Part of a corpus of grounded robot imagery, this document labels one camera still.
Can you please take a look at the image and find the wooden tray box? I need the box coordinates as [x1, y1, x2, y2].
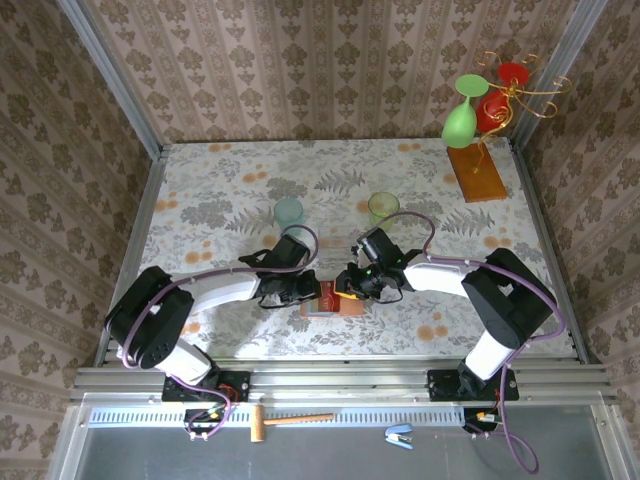
[298, 293, 367, 319]

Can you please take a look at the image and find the teal plastic cup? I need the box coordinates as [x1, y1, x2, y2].
[273, 197, 305, 236]

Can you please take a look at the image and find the green plastic cup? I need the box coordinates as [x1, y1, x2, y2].
[367, 192, 401, 232]

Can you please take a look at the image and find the wooden mallet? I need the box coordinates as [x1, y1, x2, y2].
[249, 403, 335, 444]

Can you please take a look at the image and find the blue stapler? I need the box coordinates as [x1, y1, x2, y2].
[383, 423, 416, 451]

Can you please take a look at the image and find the black left wiring connector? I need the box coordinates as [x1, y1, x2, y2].
[183, 407, 237, 435]

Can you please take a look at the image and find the black wiring connector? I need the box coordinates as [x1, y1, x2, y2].
[183, 407, 237, 435]
[462, 407, 502, 434]

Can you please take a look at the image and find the grey metal panel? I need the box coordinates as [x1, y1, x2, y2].
[47, 392, 634, 480]

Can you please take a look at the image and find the black right wiring connector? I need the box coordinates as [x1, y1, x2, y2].
[462, 407, 502, 434]

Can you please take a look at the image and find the green wine glass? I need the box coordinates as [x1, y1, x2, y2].
[441, 73, 491, 150]

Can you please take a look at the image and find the red wine glass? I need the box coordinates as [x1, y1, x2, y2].
[474, 61, 531, 134]

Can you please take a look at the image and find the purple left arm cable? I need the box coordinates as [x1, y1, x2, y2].
[119, 224, 320, 442]

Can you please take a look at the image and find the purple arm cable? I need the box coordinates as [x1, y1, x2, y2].
[392, 211, 569, 476]
[119, 224, 320, 442]

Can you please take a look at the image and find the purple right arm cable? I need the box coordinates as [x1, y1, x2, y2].
[392, 211, 569, 476]

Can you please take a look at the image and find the long aluminium mounting rail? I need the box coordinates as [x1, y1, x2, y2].
[69, 360, 619, 404]

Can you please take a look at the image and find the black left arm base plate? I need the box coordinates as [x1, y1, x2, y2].
[161, 370, 252, 404]

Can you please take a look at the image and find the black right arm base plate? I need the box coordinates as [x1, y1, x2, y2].
[427, 368, 521, 403]

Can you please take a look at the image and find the slotted metal cable duct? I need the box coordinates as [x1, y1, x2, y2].
[87, 404, 471, 430]

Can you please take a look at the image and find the gold wire rack wooden base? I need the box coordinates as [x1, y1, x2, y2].
[446, 49, 574, 204]

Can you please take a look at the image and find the aluminium table side rail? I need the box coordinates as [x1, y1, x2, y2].
[507, 137, 604, 365]
[92, 144, 169, 371]

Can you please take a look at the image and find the aluminium frame post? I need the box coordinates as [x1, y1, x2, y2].
[55, 0, 166, 160]
[509, 0, 610, 147]

